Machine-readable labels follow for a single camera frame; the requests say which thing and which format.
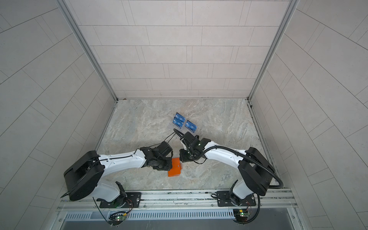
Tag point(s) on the left circuit board with wires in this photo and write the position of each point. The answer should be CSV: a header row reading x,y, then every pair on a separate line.
x,y
117,218

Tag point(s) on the orange card holder wallet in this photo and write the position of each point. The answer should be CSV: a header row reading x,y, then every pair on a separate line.
x,y
176,168

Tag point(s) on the blue card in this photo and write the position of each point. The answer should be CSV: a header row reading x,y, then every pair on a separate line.
x,y
180,117
191,126
178,123

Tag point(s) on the clear acrylic card display stand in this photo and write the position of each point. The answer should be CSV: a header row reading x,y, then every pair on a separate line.
x,y
183,122

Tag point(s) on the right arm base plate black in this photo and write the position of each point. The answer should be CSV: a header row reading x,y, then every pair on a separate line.
x,y
228,199

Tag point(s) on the circuit board with wires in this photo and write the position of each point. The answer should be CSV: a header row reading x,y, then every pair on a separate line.
x,y
240,216
117,218

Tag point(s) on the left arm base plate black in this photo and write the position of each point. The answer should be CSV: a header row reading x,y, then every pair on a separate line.
x,y
129,200

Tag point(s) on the blue card top left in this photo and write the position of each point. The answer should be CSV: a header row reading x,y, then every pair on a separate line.
x,y
180,117

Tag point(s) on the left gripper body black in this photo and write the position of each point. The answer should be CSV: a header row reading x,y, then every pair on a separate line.
x,y
164,164

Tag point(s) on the right circuit board with wires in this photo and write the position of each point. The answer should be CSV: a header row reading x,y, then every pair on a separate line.
x,y
240,216

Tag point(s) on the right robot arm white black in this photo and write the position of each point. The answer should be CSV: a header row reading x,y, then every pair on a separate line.
x,y
258,175

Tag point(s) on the aluminium mounting rail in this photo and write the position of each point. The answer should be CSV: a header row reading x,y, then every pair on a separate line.
x,y
185,199

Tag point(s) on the blue card top right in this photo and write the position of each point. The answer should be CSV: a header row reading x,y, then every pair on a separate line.
x,y
191,126

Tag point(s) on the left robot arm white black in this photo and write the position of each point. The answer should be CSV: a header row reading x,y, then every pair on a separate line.
x,y
86,176

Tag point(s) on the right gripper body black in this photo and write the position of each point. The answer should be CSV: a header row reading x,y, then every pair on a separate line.
x,y
184,155

